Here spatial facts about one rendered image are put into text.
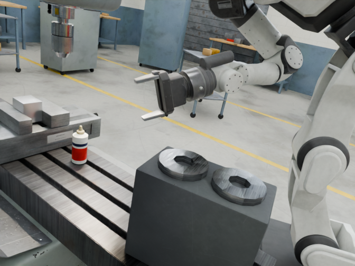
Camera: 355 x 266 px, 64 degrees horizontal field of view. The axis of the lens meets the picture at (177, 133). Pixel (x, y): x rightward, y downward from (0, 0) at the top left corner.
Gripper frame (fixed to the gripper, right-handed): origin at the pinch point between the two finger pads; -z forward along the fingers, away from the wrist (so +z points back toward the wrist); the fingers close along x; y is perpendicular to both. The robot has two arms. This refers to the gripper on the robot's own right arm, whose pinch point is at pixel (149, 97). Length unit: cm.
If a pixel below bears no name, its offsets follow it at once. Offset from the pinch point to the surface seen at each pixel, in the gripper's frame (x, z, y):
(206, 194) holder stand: -2.3, -6.9, 38.1
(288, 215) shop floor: -154, 117, -49
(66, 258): -27.6, -32.0, 12.7
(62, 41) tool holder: 17.6, -16.8, -2.4
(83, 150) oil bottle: -11.2, -19.9, -4.7
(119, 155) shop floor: -115, 17, -165
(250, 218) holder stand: -3.9, -3.7, 44.2
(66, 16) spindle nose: 22.5, -14.4, -2.2
